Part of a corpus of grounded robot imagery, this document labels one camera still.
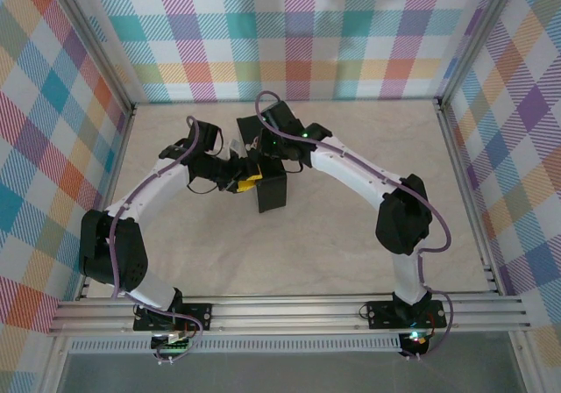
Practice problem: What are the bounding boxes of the yellow black padlock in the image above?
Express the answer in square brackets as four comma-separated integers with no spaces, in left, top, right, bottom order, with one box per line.
[235,162,265,194]

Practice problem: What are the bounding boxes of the black box with painted lid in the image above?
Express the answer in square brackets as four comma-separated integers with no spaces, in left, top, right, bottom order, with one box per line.
[236,115,290,214]

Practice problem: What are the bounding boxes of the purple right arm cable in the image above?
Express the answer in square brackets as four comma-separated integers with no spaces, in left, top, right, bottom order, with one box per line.
[255,89,457,361]

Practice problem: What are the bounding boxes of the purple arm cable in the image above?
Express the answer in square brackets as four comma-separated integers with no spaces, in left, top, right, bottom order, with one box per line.
[255,89,457,361]
[111,116,205,366]

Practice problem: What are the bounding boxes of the aluminium table side rail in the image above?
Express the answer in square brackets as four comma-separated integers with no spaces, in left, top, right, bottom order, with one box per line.
[75,105,138,302]
[433,98,505,297]

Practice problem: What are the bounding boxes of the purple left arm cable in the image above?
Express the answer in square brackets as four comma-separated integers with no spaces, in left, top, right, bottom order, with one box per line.
[111,116,205,366]

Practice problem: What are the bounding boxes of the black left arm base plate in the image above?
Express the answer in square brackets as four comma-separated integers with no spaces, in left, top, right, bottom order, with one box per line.
[133,303,214,332]

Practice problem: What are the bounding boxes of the long aluminium mounting rail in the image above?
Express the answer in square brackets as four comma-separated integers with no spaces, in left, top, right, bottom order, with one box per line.
[46,294,532,338]

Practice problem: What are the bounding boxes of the aluminium frame post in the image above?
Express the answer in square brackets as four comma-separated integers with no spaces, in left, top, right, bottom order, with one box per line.
[436,0,529,111]
[51,0,138,116]

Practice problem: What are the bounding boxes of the grey slotted cable duct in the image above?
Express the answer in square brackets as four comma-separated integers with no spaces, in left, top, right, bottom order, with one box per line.
[68,338,403,355]

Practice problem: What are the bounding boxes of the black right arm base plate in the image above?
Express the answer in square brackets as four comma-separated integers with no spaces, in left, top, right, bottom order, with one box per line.
[366,300,448,329]

